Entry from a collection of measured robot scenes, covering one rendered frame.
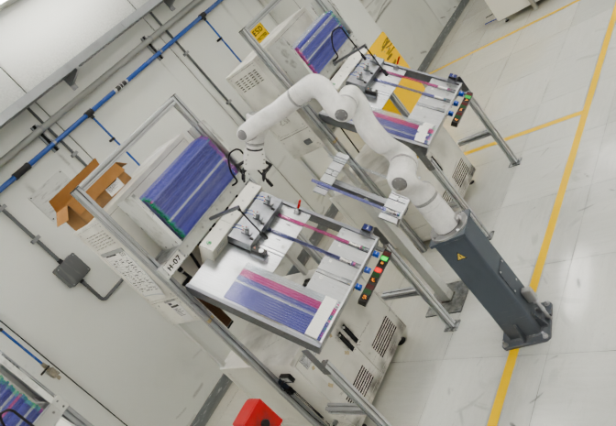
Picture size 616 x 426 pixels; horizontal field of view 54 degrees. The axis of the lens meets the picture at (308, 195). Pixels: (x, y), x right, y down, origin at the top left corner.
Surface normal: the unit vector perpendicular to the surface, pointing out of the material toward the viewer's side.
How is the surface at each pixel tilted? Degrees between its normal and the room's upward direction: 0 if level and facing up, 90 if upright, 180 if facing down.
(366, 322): 90
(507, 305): 90
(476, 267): 90
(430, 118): 44
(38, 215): 90
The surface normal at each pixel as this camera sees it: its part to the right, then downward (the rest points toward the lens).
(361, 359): 0.64, -0.24
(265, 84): -0.45, 0.65
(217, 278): 0.02, -0.67
